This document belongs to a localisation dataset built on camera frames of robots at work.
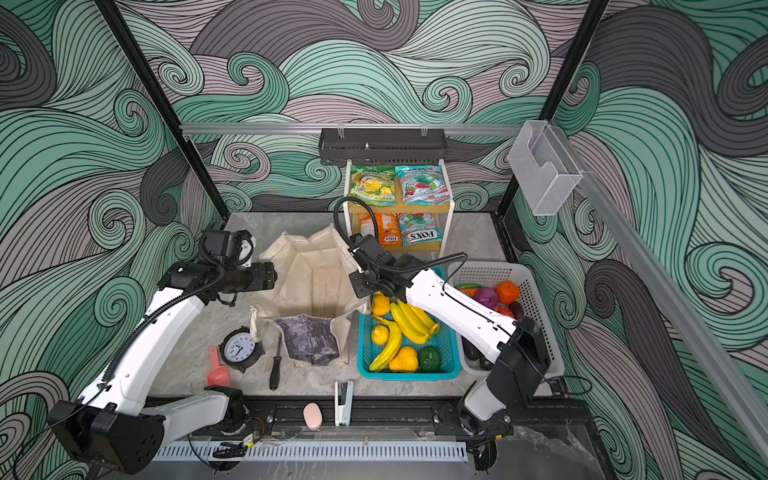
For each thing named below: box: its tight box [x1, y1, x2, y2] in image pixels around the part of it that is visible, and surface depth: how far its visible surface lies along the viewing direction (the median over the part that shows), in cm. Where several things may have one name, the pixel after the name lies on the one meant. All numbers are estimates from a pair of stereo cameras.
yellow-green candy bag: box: [350, 165, 396, 207], surface depth 79 cm
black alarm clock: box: [218, 326, 265, 373], surface depth 84 cm
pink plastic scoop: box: [207, 346, 231, 387], surface depth 81 cm
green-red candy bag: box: [395, 165, 452, 206], surface depth 79 cm
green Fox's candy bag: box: [398, 212, 443, 247], surface depth 93 cm
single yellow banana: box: [369, 314, 403, 372], surface depth 82 cm
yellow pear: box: [389, 346, 419, 373], surface depth 80 cm
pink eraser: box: [303, 402, 323, 431], surface depth 74 cm
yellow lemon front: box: [372, 324, 389, 346], surface depth 85 cm
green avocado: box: [418, 346, 441, 372], surface depth 80 cm
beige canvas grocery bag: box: [246, 224, 369, 367], surface depth 81 cm
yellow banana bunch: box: [390, 299, 440, 344], surface depth 89 cm
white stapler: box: [334, 381, 354, 427], surface depth 76 cm
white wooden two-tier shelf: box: [344, 159, 455, 258], surface depth 78 cm
